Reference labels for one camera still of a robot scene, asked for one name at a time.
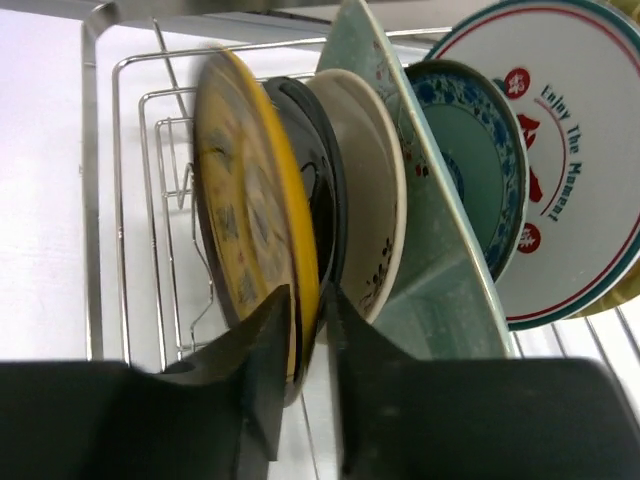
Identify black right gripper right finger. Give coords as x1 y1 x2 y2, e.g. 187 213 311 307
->
321 284 411 475

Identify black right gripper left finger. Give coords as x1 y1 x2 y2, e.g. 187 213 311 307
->
159 283 293 462

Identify light green rectangular dish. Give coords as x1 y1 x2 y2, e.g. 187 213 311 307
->
317 1 513 359

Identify yellow brown patterned plate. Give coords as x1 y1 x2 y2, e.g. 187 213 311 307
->
191 47 321 351

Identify cream plate brown smear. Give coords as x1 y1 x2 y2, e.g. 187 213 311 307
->
307 68 407 324

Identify yellow woven pattern plate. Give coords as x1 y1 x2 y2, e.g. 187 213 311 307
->
573 0 639 318

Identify blue floral round plate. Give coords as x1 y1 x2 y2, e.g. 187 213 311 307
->
405 59 529 280

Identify white plate red characters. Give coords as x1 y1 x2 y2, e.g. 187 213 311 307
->
429 1 639 330

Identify metal wire dish rack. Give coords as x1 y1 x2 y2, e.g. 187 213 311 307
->
81 1 639 479

